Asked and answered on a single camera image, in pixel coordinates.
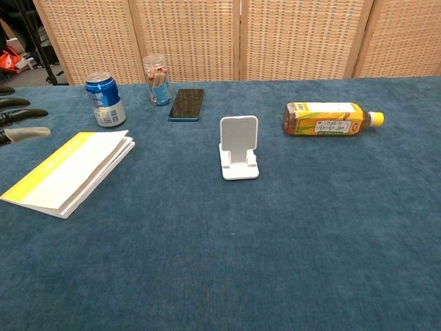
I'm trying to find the white folding phone stand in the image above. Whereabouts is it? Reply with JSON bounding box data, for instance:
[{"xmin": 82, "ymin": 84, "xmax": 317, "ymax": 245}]
[{"xmin": 218, "ymin": 116, "xmax": 260, "ymax": 181}]

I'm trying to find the blue table cloth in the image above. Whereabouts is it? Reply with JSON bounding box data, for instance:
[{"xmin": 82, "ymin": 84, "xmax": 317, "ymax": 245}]
[{"xmin": 0, "ymin": 76, "xmax": 441, "ymax": 331}]

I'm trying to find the black tripod stand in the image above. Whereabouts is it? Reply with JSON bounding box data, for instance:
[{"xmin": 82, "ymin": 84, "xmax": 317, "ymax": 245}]
[{"xmin": 13, "ymin": 0, "xmax": 70, "ymax": 86}]

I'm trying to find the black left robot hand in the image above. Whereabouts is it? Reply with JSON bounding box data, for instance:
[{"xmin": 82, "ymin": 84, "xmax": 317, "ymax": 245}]
[{"xmin": 0, "ymin": 86, "xmax": 52, "ymax": 148}]

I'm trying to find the white notebook with yellow cover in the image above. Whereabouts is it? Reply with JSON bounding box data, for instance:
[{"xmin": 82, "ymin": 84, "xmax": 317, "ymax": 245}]
[{"xmin": 0, "ymin": 129, "xmax": 136, "ymax": 219}]

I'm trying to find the clear jar of sticks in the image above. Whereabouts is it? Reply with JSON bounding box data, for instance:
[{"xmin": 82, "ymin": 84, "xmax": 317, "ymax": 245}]
[{"xmin": 142, "ymin": 54, "xmax": 172, "ymax": 107}]

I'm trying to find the yellow capped tea bottle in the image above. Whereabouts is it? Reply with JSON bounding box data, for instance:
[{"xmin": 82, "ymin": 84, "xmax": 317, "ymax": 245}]
[{"xmin": 283, "ymin": 101, "xmax": 385, "ymax": 137}]

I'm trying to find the orange bag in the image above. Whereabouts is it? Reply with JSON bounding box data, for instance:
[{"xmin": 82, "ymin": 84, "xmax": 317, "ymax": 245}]
[{"xmin": 0, "ymin": 46, "xmax": 22, "ymax": 72}]

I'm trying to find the black smartphone with teal edge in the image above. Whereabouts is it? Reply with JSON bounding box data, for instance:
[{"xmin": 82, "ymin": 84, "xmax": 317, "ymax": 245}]
[{"xmin": 167, "ymin": 88, "xmax": 205, "ymax": 122}]

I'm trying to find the woven rattan folding screen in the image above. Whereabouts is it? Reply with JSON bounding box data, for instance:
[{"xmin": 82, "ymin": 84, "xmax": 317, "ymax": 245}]
[{"xmin": 32, "ymin": 0, "xmax": 441, "ymax": 86}]

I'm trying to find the blue and white drink can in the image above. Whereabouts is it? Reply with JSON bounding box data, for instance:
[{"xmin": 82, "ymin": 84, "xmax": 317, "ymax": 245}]
[{"xmin": 84, "ymin": 71, "xmax": 127, "ymax": 128}]

